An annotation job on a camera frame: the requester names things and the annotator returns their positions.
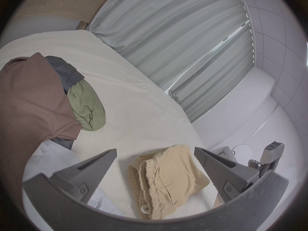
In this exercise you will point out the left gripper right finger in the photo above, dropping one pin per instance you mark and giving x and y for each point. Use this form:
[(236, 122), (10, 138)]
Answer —
[(226, 177)]

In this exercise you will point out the green garment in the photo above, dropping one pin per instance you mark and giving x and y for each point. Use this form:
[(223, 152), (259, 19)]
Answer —
[(86, 107)]

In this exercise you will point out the black garment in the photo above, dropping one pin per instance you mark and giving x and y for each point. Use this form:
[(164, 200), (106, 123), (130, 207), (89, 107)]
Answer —
[(65, 71)]

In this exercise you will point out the white garment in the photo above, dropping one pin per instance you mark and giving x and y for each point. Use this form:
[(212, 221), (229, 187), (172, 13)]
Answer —
[(53, 160)]

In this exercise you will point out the bed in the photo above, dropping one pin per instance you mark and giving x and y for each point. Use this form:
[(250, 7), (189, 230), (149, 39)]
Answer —
[(134, 105)]

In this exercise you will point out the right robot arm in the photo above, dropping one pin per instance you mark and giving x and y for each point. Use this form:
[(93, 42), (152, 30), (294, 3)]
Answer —
[(272, 153)]

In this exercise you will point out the pale green curtain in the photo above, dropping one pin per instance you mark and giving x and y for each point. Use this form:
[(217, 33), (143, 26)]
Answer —
[(216, 80), (168, 20)]

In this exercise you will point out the beige shorts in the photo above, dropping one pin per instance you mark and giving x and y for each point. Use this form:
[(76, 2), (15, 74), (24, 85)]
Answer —
[(173, 182)]

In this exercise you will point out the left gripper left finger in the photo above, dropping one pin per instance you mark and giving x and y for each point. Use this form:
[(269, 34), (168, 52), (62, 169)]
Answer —
[(84, 174)]

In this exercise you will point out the brown garment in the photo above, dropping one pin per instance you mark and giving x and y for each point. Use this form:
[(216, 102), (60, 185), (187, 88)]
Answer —
[(31, 100)]

